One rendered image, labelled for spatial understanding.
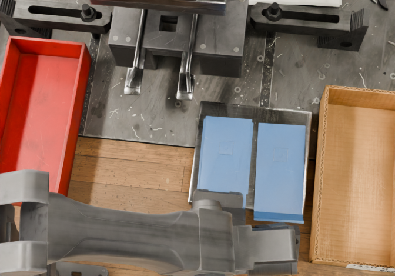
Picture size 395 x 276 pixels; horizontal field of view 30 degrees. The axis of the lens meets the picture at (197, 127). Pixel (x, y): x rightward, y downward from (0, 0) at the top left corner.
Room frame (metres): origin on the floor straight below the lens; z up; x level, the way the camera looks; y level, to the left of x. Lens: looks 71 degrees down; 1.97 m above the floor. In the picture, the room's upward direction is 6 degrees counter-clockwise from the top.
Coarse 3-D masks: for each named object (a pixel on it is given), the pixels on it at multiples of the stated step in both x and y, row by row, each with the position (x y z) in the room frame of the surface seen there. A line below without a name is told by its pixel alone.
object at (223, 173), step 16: (208, 128) 0.35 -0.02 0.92; (224, 128) 0.35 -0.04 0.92; (240, 128) 0.35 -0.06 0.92; (208, 144) 0.33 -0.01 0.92; (240, 144) 0.32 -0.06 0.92; (208, 160) 0.31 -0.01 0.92; (224, 160) 0.30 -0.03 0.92; (240, 160) 0.30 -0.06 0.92; (208, 176) 0.28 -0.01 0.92; (224, 176) 0.28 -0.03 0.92; (240, 176) 0.28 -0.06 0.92
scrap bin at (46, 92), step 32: (32, 64) 0.50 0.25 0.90; (64, 64) 0.49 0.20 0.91; (0, 96) 0.43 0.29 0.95; (32, 96) 0.45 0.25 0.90; (64, 96) 0.44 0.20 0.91; (0, 128) 0.39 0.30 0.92; (32, 128) 0.39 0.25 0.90; (64, 128) 0.39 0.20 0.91; (0, 160) 0.35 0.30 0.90; (32, 160) 0.34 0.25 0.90; (64, 160) 0.32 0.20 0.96; (64, 192) 0.28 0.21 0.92
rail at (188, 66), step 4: (196, 16) 0.51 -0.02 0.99; (196, 20) 0.50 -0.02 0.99; (192, 24) 0.50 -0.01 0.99; (192, 28) 0.49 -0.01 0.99; (192, 32) 0.48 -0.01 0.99; (192, 36) 0.48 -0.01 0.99; (192, 40) 0.47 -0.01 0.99; (192, 44) 0.46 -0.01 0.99; (192, 48) 0.46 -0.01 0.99; (188, 52) 0.45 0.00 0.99; (192, 52) 0.45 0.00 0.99; (188, 56) 0.45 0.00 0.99; (192, 56) 0.45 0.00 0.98; (188, 60) 0.44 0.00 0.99; (192, 60) 0.45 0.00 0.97; (188, 64) 0.43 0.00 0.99; (188, 68) 0.43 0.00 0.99
